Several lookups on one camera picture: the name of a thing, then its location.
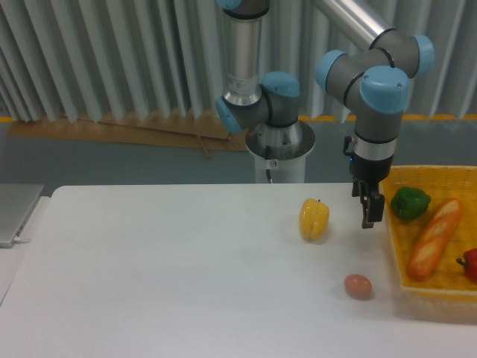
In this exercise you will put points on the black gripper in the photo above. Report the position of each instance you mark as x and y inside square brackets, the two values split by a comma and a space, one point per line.
[370, 163]

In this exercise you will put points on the baguette bread loaf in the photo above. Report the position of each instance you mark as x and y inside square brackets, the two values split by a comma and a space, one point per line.
[434, 238]

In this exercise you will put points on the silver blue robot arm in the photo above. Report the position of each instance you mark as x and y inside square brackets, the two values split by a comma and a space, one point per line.
[373, 85]

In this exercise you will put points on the green bell pepper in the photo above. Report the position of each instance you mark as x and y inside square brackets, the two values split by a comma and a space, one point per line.
[409, 203]

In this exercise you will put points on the yellow bell pepper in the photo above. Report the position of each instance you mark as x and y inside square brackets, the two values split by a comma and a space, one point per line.
[313, 219]

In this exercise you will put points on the brown egg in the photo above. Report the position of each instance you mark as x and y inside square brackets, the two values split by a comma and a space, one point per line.
[358, 285]

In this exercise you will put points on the yellow woven basket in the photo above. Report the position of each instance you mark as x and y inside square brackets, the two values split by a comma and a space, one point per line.
[448, 280]

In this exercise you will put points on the red bell pepper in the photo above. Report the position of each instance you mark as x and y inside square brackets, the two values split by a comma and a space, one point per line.
[468, 262]

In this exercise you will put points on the brown cardboard sheet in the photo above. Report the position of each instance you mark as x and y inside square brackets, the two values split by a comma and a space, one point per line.
[84, 130]

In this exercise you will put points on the silver laptop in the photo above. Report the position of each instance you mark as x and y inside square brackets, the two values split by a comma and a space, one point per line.
[18, 201]

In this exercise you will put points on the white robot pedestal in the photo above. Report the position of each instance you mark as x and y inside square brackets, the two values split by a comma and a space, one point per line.
[279, 154]

